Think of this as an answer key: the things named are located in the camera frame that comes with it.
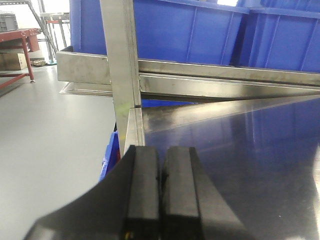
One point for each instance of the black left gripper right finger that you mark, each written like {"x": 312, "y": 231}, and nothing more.
{"x": 192, "y": 207}

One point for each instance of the blue crate left rear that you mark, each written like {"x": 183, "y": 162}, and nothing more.
{"x": 184, "y": 31}

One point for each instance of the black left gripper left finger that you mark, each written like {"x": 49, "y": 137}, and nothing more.
{"x": 122, "y": 206}

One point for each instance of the blue crate right rear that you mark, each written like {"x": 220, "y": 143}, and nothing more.
{"x": 279, "y": 34}

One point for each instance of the blue crate below table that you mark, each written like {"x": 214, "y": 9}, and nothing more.
{"x": 111, "y": 156}

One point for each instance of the cardboard box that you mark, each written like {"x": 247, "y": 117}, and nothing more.
{"x": 12, "y": 61}

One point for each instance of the grey plastic crate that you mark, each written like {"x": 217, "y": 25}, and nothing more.
{"x": 8, "y": 21}

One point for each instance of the steel shelf frame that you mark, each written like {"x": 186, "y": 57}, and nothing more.
{"x": 121, "y": 43}

